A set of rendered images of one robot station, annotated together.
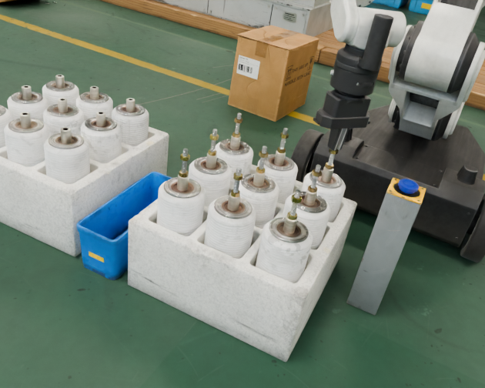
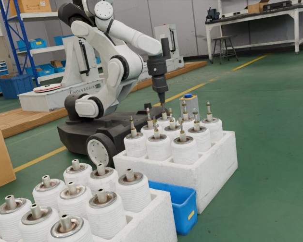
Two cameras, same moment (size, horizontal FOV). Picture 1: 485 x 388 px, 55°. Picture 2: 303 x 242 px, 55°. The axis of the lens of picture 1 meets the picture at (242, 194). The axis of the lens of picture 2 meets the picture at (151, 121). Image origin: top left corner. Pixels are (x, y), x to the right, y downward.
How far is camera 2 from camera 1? 1.28 m
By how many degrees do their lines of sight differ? 67
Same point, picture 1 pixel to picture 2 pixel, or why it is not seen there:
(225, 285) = (222, 156)
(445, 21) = (123, 51)
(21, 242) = not seen: outside the picture
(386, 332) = not seen: hidden behind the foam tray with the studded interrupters
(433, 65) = (136, 66)
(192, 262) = (214, 159)
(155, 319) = (225, 201)
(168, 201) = (195, 143)
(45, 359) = (269, 232)
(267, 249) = (218, 128)
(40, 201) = (156, 225)
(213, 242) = (208, 146)
